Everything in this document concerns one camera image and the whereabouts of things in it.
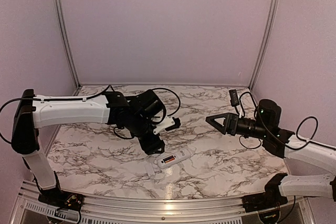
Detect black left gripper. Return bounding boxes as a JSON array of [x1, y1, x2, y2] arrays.
[[129, 114, 166, 155]]

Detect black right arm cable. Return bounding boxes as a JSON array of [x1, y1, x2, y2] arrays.
[[236, 91, 320, 151]]

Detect orange battery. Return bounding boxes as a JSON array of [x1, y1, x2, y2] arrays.
[[163, 157, 176, 164]]

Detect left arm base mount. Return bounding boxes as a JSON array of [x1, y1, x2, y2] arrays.
[[35, 178, 83, 211]]

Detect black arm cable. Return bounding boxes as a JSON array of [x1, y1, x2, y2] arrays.
[[236, 91, 320, 151], [0, 84, 182, 143]]

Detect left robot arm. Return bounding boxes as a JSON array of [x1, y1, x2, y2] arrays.
[[11, 89, 166, 206]]

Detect aluminium front rail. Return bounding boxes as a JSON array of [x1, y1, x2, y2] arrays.
[[15, 186, 316, 224]]

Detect left aluminium frame post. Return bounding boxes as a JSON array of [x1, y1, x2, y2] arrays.
[[54, 0, 80, 89]]

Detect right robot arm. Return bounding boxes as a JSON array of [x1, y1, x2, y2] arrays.
[[206, 99, 335, 207]]

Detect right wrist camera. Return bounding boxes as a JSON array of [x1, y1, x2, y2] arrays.
[[229, 89, 240, 107]]

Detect white remote control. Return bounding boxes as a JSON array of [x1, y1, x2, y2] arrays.
[[155, 148, 194, 169]]

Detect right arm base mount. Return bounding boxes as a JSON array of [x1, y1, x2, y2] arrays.
[[242, 173, 288, 212]]

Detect purple blue battery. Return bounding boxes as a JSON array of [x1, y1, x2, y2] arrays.
[[163, 155, 175, 163]]

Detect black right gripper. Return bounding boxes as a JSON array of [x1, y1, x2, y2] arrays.
[[206, 112, 270, 140]]

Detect right aluminium frame post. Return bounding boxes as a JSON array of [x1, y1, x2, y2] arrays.
[[248, 0, 279, 90]]

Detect aluminium frame post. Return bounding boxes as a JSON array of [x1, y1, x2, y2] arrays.
[[248, 0, 279, 90], [54, 0, 80, 89]]

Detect white battery cover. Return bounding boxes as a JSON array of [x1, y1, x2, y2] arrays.
[[145, 164, 155, 177]]

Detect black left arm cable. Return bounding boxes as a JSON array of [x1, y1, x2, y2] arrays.
[[0, 84, 182, 143]]

